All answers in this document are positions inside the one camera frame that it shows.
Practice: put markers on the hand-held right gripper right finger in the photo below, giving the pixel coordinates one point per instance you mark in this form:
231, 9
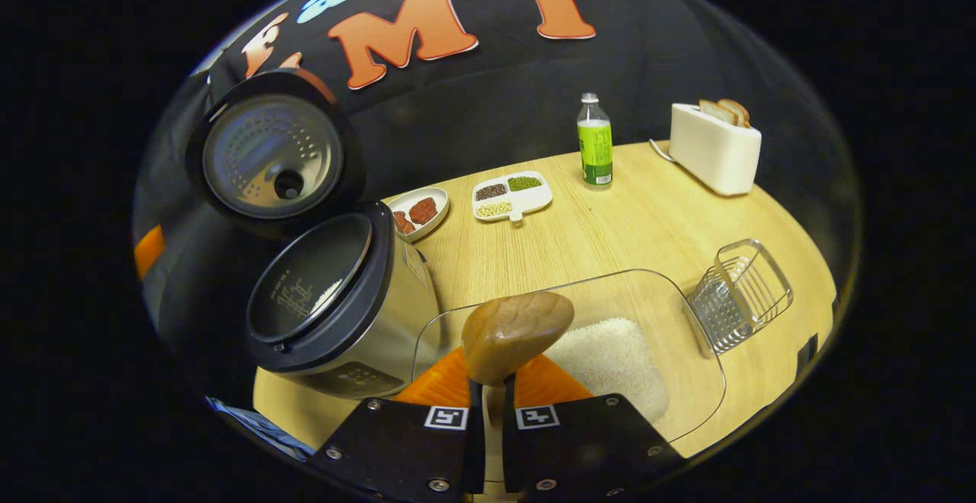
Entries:
587, 442

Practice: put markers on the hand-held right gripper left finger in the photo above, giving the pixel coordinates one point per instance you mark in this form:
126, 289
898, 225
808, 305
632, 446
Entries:
396, 450

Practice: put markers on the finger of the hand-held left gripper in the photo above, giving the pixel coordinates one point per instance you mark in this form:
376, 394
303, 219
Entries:
149, 251

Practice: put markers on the white rice pile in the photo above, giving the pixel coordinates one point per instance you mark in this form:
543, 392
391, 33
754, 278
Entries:
610, 358

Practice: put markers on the brown wooden spoon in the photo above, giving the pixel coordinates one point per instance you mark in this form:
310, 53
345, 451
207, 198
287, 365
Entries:
511, 331

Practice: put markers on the dark grey rice cooker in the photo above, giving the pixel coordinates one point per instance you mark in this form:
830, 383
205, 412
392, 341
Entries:
396, 312

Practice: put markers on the blue cloth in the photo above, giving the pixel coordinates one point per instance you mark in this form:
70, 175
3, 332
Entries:
259, 427

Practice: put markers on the clear glass container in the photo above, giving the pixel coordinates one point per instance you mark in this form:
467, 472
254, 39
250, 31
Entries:
656, 297

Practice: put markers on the red meat piece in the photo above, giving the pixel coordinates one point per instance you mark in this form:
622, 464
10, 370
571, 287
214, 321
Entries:
423, 209
402, 222

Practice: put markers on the small black box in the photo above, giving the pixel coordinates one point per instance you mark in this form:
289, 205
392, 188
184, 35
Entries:
807, 354

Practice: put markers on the white divided dish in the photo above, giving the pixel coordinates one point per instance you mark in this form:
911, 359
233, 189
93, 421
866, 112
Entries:
537, 200

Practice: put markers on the yellow soybean pile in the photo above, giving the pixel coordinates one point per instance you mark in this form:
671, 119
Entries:
494, 209

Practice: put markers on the round white plate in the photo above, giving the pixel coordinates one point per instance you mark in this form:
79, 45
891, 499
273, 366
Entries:
404, 197

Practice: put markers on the green mung bean pile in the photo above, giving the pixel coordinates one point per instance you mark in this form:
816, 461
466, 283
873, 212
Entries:
524, 183

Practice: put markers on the red bean pile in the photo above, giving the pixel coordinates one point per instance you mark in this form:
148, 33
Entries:
490, 191

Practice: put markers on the green label drink bottle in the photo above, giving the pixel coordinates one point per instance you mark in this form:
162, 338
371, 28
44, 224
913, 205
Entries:
595, 152

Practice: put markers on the white toaster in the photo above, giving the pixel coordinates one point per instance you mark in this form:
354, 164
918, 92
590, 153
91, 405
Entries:
713, 156

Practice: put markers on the bread slice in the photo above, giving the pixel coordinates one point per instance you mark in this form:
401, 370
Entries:
717, 112
738, 110

